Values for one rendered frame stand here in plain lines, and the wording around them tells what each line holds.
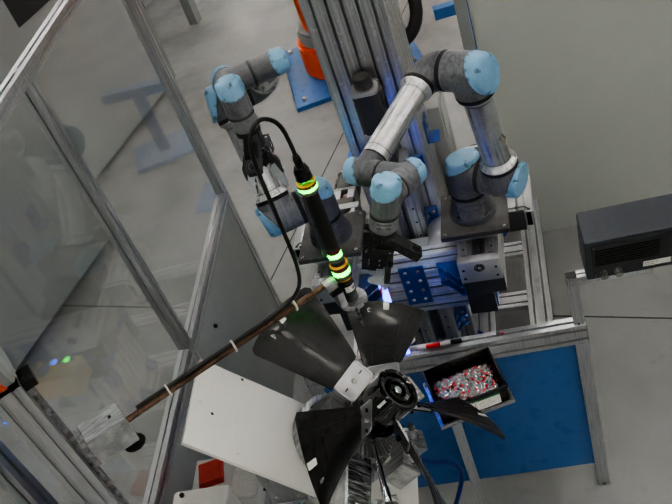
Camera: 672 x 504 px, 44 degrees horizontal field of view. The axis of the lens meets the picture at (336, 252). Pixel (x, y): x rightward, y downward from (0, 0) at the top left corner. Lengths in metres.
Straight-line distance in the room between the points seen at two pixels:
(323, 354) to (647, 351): 1.89
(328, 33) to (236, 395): 1.13
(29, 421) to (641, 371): 2.52
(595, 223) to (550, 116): 1.56
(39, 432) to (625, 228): 1.53
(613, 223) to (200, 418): 1.19
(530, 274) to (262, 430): 1.89
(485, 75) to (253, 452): 1.15
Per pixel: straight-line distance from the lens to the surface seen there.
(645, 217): 2.35
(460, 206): 2.70
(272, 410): 2.18
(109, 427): 1.81
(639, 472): 3.30
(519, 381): 2.78
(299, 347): 2.06
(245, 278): 3.43
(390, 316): 2.29
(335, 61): 2.63
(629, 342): 3.68
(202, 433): 2.04
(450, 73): 2.31
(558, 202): 4.13
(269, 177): 2.72
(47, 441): 1.77
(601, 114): 3.89
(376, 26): 2.57
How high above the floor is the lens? 2.77
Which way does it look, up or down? 38 degrees down
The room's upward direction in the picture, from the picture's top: 22 degrees counter-clockwise
